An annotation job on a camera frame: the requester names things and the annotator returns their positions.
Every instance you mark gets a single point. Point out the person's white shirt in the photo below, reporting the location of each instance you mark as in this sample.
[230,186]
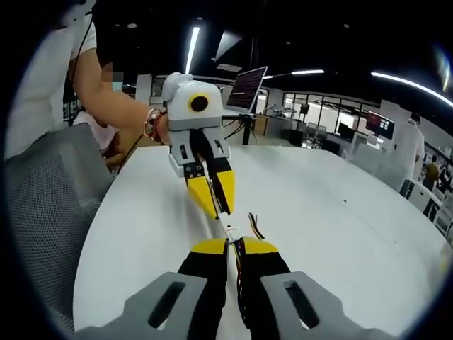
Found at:
[42,88]

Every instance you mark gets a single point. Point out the grey mesh office chair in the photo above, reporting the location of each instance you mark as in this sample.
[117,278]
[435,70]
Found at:
[42,212]

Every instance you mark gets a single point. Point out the person's left hand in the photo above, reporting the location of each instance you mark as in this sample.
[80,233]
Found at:
[163,129]

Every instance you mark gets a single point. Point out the ceiling light strip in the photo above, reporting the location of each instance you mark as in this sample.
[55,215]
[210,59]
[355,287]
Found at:
[193,49]
[407,80]
[304,72]

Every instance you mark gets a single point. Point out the white office chair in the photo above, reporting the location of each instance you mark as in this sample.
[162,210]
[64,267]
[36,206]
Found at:
[445,221]
[433,207]

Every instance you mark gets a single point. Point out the black monitor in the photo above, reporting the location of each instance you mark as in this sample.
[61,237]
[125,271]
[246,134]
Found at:
[345,129]

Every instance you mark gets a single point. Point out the open silver laptop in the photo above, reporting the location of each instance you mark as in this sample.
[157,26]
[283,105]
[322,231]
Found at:
[247,86]

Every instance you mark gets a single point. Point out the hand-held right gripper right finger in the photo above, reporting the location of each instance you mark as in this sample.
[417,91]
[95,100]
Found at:
[283,304]

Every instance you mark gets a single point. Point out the white worn device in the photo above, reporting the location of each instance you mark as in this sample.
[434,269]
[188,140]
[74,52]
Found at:
[79,5]

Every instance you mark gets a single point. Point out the brown wooden desk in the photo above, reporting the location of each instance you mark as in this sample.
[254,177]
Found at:
[265,127]

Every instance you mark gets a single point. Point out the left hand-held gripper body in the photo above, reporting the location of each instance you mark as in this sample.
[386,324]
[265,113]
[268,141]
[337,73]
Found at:
[184,113]

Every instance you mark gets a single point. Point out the dark monitor with red windows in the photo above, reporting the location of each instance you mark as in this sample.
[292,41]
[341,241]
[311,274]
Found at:
[380,124]

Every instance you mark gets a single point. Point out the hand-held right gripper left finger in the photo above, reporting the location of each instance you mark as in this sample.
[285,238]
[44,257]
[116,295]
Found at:
[184,304]

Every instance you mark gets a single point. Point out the white desk partition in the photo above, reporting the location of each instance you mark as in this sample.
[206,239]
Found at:
[371,159]

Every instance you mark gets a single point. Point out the black-legged laptop stand table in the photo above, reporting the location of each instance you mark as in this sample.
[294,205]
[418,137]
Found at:
[246,132]

